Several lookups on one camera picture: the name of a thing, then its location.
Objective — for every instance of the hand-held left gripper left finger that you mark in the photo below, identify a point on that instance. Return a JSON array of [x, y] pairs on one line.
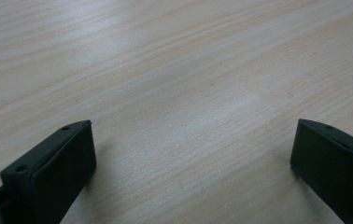
[[53, 168]]

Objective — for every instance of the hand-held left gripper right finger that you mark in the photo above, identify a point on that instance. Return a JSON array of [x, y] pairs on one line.
[[336, 168]]

